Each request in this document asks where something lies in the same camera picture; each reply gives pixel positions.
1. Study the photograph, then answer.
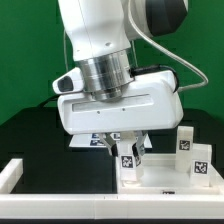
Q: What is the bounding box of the white U-shaped obstacle fence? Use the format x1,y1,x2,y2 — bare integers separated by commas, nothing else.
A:
0,159,224,219

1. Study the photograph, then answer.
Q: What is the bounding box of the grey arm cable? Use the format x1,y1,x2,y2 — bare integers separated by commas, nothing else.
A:
127,0,210,94

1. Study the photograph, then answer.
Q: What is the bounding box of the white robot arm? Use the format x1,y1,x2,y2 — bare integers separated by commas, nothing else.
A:
53,0,188,155

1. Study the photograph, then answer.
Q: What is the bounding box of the white tag base sheet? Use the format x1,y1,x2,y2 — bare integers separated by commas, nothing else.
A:
69,132,152,148

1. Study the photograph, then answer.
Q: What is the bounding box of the black base cable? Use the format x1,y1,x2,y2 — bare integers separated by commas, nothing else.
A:
37,94,60,108

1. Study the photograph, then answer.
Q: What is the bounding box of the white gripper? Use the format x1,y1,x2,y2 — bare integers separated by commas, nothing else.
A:
52,68,183,157

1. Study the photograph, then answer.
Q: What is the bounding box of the grey camera cable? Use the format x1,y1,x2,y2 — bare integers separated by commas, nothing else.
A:
63,29,71,72

